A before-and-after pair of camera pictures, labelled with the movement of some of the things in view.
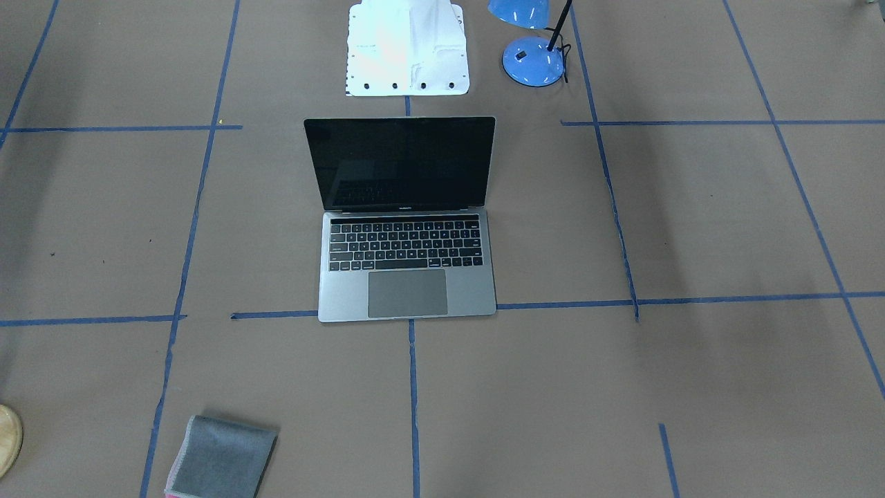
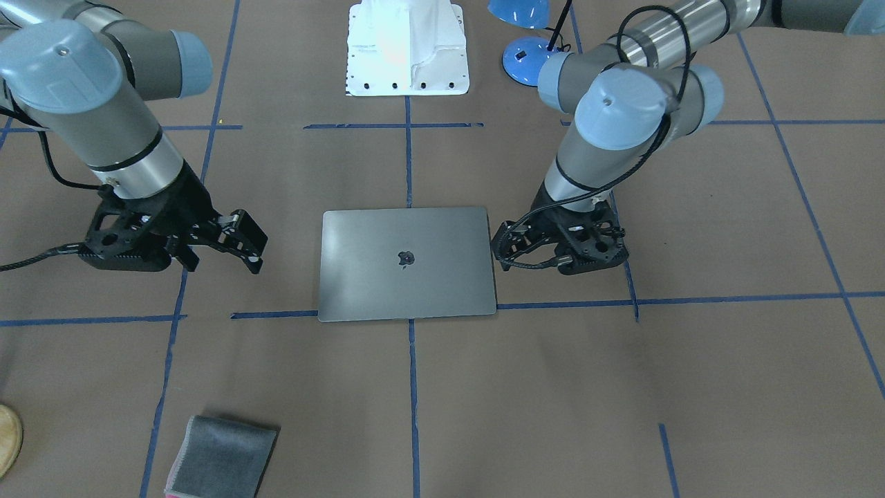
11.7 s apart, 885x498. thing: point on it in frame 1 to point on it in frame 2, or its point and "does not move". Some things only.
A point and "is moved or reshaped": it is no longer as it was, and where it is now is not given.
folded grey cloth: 217,459 does not move
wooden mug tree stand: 11,440 does not move
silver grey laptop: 405,232 is moved or reshaped
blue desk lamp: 533,61 does not move
